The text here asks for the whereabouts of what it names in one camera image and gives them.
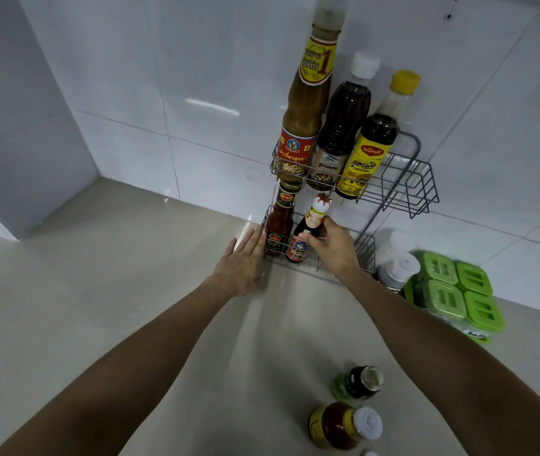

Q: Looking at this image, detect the person's right hand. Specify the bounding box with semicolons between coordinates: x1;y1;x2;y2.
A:
297;215;362;286

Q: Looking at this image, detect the person's left hand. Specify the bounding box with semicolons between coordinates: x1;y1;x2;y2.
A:
210;227;269;300

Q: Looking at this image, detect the small dark sauce bottle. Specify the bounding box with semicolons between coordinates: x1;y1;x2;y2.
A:
285;193;333;264

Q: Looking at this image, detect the person's right forearm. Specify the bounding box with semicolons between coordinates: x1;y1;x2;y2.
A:
340;269;540;456

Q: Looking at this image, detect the person's left forearm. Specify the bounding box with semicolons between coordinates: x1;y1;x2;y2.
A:
0;275;233;456

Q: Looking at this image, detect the red chili sauce bottle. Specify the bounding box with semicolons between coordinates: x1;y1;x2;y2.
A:
264;179;303;258

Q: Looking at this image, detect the dark sauce bottle yellow cap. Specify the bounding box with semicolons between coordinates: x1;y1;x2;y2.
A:
335;69;422;200

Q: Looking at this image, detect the dark sauce bottle white cap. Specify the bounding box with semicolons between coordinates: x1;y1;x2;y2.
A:
307;51;381;191

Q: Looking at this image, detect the green lidded seasoning container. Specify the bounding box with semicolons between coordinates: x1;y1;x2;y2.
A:
462;290;506;346
412;279;468;323
417;250;459;286
455;261;494;298

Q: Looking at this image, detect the tall brown sauce bottle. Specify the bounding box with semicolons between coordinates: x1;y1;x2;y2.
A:
274;0;349;186

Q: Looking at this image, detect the green label dark bottle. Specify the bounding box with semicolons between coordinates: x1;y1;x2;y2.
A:
332;365;385;403

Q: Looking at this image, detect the red sauce bottle white cap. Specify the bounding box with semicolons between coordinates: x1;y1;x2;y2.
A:
308;402;384;452

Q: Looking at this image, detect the grey wire two-tier rack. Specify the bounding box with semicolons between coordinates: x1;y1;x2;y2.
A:
260;130;441;286

